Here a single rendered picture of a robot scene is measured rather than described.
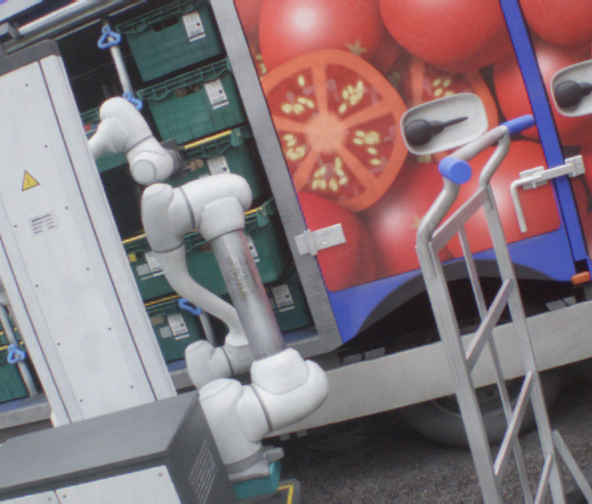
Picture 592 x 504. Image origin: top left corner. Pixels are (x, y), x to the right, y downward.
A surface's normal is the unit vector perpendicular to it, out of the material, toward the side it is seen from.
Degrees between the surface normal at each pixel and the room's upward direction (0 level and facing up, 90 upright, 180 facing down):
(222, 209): 86
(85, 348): 90
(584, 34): 90
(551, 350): 90
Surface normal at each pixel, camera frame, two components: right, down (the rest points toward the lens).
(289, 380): 0.29, -0.18
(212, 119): -0.12, 0.33
